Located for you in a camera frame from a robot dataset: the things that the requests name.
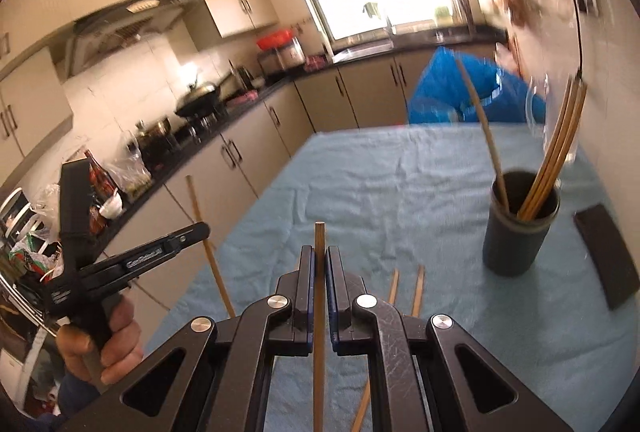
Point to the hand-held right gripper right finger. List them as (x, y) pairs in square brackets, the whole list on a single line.
[(334, 297)]

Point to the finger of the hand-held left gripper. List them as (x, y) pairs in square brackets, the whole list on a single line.
[(145, 259)]

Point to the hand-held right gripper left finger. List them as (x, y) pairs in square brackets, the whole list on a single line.
[(307, 297)]

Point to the tan wooden chopstick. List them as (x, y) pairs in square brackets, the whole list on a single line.
[(418, 287), (564, 137), (394, 284), (557, 137), (480, 122), (220, 277), (548, 137), (320, 237)]

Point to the black cylindrical cup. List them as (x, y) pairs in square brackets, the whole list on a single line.
[(515, 247)]

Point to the person's left hand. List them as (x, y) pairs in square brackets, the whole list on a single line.
[(122, 342)]

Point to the small white bowl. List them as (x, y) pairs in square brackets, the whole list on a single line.
[(111, 208)]

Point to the dark sauce bottle red label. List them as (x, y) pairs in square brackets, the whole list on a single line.
[(100, 179)]

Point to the red green packet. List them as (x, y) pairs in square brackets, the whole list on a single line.
[(30, 257)]

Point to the clear plastic bag of food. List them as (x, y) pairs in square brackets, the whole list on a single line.
[(130, 177)]

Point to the steel cooking pot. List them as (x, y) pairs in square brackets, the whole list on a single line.
[(155, 140)]

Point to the gas stove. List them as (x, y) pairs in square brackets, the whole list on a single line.
[(200, 125)]

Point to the black wok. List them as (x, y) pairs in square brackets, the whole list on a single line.
[(197, 105)]

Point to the pink raw meat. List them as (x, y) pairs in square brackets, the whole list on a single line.
[(315, 62), (242, 99)]

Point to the beige lower kitchen cabinets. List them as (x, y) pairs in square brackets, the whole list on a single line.
[(310, 107)]

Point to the steel range hood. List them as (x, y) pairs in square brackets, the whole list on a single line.
[(130, 32)]

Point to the black kitchen countertop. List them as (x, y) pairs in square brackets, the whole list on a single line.
[(280, 85)]

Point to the blue plastic bag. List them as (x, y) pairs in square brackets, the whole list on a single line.
[(440, 87)]

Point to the steel sink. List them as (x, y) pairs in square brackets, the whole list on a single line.
[(362, 51)]

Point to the red plastic basin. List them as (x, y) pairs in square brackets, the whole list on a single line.
[(275, 41)]

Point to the clear glass pitcher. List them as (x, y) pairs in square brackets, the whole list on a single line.
[(545, 132)]

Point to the black smartphone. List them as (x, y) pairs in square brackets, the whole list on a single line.
[(607, 257)]

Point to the green cloth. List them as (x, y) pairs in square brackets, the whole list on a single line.
[(370, 10)]

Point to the green white carton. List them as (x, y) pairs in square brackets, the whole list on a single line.
[(442, 14)]

